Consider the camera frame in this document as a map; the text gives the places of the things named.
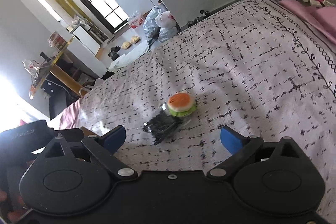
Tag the pink bed sheet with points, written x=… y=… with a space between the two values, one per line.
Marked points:
x=323 y=19

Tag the small pale plastic bag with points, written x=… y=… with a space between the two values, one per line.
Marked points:
x=166 y=34

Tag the yellow slipper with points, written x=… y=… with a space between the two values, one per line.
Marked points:
x=126 y=45
x=135 y=39

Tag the black cabinet under table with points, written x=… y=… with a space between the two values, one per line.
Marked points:
x=58 y=95

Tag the black slippers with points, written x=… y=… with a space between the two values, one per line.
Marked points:
x=113 y=53

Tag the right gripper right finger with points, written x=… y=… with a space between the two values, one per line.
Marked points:
x=232 y=141

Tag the clear plastic water bottle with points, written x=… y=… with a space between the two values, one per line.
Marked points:
x=32 y=67

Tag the patterned white bed cover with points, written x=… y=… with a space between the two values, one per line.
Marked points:
x=254 y=66

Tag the yellow slipper right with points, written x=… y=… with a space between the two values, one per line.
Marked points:
x=135 y=39

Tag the plush hamburger toy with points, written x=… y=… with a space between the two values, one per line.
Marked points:
x=181 y=104

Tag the yellow glass-top table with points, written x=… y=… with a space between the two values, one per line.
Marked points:
x=48 y=67

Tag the white red plastic bag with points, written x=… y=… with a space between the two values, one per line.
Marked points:
x=165 y=20

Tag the water bottle case pack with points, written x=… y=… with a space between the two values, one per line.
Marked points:
x=135 y=20

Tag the black item in clear bag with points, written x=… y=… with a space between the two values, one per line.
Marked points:
x=164 y=123

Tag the white cloth on floor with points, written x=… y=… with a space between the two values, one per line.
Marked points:
x=127 y=58

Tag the red snack bag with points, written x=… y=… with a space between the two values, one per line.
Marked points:
x=57 y=41

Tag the yellow slipper left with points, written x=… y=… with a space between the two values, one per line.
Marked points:
x=126 y=45

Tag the grey garbage bag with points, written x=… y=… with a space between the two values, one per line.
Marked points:
x=150 y=28

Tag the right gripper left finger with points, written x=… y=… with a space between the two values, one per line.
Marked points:
x=114 y=139

